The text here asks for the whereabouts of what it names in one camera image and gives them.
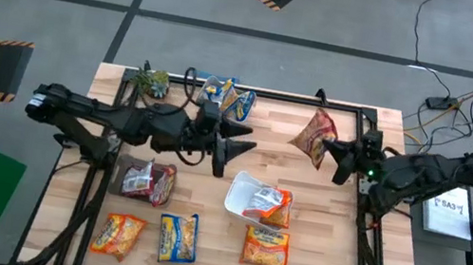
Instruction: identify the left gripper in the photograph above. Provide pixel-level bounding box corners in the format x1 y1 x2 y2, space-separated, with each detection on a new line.
179 113 262 184

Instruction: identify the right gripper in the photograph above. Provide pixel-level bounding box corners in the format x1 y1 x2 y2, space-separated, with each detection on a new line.
315 136 385 192

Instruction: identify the blue Maruchan ramen pack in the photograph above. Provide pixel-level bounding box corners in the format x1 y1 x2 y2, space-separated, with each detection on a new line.
221 85 257 124
203 74 239 114
152 208 204 265

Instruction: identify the red Maruchan ramen pack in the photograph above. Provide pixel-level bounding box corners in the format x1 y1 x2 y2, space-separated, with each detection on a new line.
149 162 179 211
119 156 160 200
284 103 343 173

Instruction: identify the orange Maruchan ramen pack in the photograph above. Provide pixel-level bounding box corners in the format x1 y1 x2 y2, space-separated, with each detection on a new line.
241 180 294 225
87 208 150 265
257 189 296 232
237 223 295 265

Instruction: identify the white plastic bin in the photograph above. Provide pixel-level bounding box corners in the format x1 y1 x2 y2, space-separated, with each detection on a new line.
193 73 260 125
220 168 298 233

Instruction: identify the potted succulent plant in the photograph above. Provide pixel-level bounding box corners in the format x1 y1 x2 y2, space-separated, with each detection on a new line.
128 65 174 102

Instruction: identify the black power adapter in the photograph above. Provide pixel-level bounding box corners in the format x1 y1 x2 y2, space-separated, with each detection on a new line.
423 91 461 115

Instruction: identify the dark grey bin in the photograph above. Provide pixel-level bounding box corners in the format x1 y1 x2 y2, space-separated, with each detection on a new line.
107 152 180 207

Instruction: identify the white paper label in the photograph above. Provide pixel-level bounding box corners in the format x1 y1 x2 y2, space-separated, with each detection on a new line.
416 180 473 242

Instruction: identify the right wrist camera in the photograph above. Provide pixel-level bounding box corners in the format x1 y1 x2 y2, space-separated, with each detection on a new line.
360 127 386 151

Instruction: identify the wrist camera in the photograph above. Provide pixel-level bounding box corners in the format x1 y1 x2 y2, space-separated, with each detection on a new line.
360 127 386 151
194 98 224 125

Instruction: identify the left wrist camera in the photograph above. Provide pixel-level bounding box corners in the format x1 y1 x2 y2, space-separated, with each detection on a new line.
194 98 224 125

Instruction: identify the black metal table frame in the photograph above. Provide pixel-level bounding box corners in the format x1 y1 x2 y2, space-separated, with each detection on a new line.
9 52 459 265

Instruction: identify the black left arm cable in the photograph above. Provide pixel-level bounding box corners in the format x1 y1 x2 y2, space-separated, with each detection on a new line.
178 65 204 110

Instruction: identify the yellow cable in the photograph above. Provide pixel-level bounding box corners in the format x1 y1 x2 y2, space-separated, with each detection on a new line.
400 79 473 156

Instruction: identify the black adapter cable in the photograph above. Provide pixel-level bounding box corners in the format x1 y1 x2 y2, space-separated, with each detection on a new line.
403 0 457 98

